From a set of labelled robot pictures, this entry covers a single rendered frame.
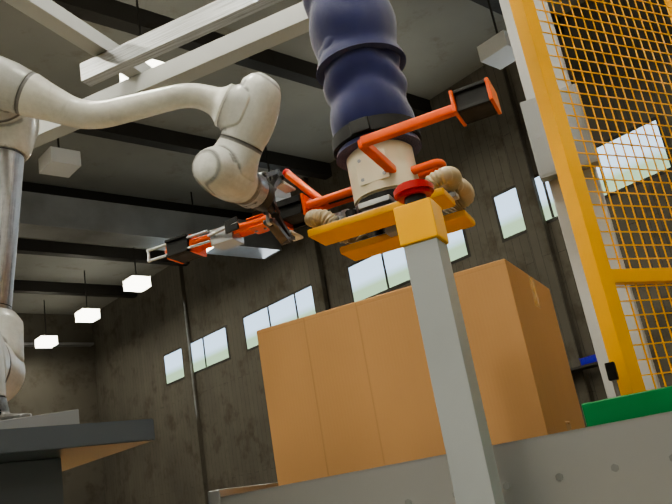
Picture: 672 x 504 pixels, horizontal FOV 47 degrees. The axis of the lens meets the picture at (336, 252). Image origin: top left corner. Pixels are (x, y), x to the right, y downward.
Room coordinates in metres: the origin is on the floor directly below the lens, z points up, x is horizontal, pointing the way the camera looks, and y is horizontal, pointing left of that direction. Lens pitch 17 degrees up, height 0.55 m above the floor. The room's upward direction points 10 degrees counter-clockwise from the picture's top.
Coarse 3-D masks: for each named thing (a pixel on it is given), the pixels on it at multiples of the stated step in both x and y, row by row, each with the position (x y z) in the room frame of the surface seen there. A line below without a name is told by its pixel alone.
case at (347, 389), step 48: (480, 288) 1.53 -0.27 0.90; (528, 288) 1.64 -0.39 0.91; (288, 336) 1.72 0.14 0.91; (336, 336) 1.67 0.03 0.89; (384, 336) 1.62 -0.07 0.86; (480, 336) 1.54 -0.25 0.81; (528, 336) 1.53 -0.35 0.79; (288, 384) 1.72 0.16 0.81; (336, 384) 1.68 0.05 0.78; (384, 384) 1.63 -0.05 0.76; (480, 384) 1.54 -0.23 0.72; (528, 384) 1.51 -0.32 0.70; (288, 432) 1.73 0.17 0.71; (336, 432) 1.68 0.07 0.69; (384, 432) 1.64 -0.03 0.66; (432, 432) 1.59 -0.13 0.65; (528, 432) 1.51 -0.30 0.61; (288, 480) 1.74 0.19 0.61
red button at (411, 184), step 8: (400, 184) 1.23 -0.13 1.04; (408, 184) 1.22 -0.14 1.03; (416, 184) 1.22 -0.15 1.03; (424, 184) 1.22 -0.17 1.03; (432, 184) 1.24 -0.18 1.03; (400, 192) 1.23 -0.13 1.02; (408, 192) 1.23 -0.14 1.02; (416, 192) 1.23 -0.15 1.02; (424, 192) 1.24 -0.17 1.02; (432, 192) 1.26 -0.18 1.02; (400, 200) 1.26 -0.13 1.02; (408, 200) 1.24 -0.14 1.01; (416, 200) 1.23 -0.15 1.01
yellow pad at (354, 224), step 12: (444, 192) 1.61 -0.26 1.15; (396, 204) 1.65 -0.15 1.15; (444, 204) 1.67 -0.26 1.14; (348, 216) 1.73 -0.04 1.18; (360, 216) 1.68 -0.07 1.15; (372, 216) 1.67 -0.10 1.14; (384, 216) 1.68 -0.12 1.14; (312, 228) 1.73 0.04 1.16; (324, 228) 1.71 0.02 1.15; (336, 228) 1.70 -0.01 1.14; (348, 228) 1.72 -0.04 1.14; (360, 228) 1.73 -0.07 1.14; (372, 228) 1.75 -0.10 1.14; (324, 240) 1.77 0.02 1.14; (336, 240) 1.79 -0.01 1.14
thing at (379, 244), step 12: (444, 216) 1.80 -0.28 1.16; (456, 216) 1.79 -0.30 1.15; (468, 216) 1.81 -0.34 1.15; (456, 228) 1.87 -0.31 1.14; (372, 240) 1.87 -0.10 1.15; (384, 240) 1.86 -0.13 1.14; (396, 240) 1.88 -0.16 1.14; (348, 252) 1.90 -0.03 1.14; (360, 252) 1.92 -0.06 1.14; (372, 252) 1.94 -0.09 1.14; (384, 252) 1.96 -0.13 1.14
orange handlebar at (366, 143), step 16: (432, 112) 1.47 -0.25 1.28; (448, 112) 1.46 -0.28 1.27; (384, 128) 1.51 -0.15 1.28; (400, 128) 1.50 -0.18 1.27; (416, 128) 1.50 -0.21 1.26; (368, 144) 1.54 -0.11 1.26; (384, 160) 1.64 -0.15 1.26; (432, 160) 1.73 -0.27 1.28; (336, 192) 1.82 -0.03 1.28; (320, 208) 1.88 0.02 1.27; (240, 224) 1.92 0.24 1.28; (256, 224) 1.91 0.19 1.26; (192, 240) 1.97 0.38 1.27
